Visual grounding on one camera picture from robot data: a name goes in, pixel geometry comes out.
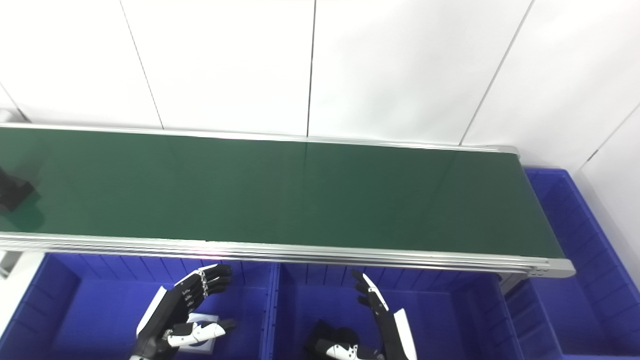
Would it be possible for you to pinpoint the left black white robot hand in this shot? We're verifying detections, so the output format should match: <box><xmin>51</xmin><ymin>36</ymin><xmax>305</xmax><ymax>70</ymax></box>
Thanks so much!
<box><xmin>131</xmin><ymin>264</ymin><xmax>237</xmax><ymax>360</ymax></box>

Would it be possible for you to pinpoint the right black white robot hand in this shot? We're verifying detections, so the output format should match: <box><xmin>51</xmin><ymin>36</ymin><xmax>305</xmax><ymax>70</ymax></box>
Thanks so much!
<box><xmin>315</xmin><ymin>270</ymin><xmax>418</xmax><ymax>360</ymax></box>

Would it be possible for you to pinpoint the black cylinder part square base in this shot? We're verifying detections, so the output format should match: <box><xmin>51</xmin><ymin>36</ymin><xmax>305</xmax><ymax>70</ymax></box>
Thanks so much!
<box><xmin>305</xmin><ymin>321</ymin><xmax>360</xmax><ymax>360</ymax></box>
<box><xmin>0</xmin><ymin>167</ymin><xmax>37</xmax><ymax>212</ymax></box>

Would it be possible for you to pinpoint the white part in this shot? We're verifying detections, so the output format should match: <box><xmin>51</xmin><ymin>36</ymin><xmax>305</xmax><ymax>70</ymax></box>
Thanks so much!
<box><xmin>179</xmin><ymin>312</ymin><xmax>220</xmax><ymax>354</ymax></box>

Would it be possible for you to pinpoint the blue plastic bin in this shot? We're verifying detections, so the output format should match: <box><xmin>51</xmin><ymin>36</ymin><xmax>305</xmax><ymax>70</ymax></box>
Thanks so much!
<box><xmin>505</xmin><ymin>167</ymin><xmax>640</xmax><ymax>360</ymax></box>
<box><xmin>270</xmin><ymin>262</ymin><xmax>526</xmax><ymax>360</ymax></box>
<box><xmin>0</xmin><ymin>252</ymin><xmax>278</xmax><ymax>360</ymax></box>

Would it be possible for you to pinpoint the green conveyor belt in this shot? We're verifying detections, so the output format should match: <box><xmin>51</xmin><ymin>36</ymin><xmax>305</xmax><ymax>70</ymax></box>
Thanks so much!
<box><xmin>0</xmin><ymin>127</ymin><xmax>566</xmax><ymax>260</ymax></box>
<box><xmin>0</xmin><ymin>122</ymin><xmax>577</xmax><ymax>279</ymax></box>

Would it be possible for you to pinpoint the aluminium conveyor leg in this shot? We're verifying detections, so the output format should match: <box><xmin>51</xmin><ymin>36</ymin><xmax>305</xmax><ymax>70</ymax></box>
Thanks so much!
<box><xmin>0</xmin><ymin>250</ymin><xmax>25</xmax><ymax>279</ymax></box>
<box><xmin>499</xmin><ymin>273</ymin><xmax>527</xmax><ymax>297</ymax></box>

